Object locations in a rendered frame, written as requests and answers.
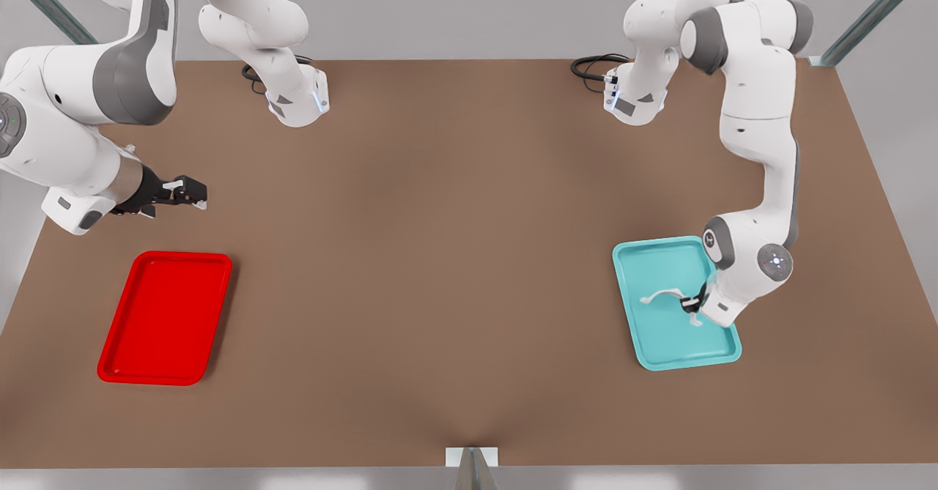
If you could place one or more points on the white drainage pipe clamp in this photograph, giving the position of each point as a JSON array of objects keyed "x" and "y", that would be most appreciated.
[{"x": 662, "y": 296}]

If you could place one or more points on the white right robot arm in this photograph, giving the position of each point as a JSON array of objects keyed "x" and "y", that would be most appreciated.
[{"x": 66, "y": 94}]

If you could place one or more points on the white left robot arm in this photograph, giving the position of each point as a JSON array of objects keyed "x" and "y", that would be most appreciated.
[{"x": 758, "y": 131}]

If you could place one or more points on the teal rectangular tray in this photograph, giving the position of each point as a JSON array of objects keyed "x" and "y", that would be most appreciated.
[{"x": 670, "y": 307}]

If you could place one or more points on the red rectangular tray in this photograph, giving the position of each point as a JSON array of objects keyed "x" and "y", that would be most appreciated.
[{"x": 165, "y": 318}]

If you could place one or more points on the silver frame post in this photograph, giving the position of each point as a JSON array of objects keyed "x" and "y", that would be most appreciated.
[
  {"x": 872, "y": 14},
  {"x": 473, "y": 469},
  {"x": 47, "y": 3}
]

